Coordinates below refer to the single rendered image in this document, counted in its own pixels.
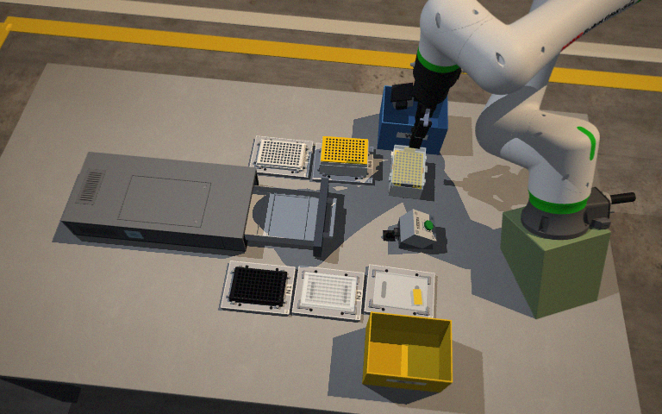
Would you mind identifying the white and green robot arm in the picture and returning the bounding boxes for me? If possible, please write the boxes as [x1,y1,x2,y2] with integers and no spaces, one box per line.
[410,0,641,240]

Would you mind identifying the yellow waste bin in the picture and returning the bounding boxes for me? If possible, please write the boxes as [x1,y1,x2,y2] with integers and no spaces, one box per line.
[362,311,453,392]

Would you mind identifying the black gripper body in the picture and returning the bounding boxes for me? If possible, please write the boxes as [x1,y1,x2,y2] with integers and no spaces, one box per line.
[413,81,450,115]

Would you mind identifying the blue bin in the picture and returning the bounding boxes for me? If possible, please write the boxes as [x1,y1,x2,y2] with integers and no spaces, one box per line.
[378,85,448,155]

